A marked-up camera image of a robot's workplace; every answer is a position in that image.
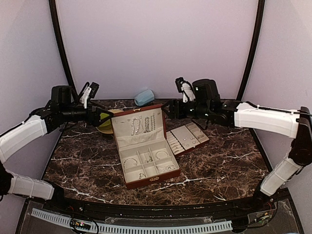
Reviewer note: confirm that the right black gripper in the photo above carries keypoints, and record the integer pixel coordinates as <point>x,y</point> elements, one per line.
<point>175,106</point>

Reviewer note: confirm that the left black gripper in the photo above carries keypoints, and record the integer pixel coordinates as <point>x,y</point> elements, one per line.
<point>95,121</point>

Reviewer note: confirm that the small red jewelry tray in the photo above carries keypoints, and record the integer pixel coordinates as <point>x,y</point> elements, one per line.
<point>185,138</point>

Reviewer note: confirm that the large red jewelry box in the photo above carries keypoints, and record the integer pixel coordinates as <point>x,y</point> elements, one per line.
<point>144,152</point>

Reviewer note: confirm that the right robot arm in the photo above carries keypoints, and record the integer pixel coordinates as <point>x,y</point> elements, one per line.
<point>285,134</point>

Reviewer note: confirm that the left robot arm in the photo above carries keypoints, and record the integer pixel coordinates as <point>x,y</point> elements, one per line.
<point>11,142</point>

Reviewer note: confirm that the beige plate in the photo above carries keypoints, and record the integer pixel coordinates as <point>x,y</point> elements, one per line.
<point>106,127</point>

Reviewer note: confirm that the light blue faceted cup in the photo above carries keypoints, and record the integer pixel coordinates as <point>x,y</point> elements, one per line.
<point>144,97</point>

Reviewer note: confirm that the white cable duct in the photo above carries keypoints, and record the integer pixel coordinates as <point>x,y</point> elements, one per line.
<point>130,226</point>

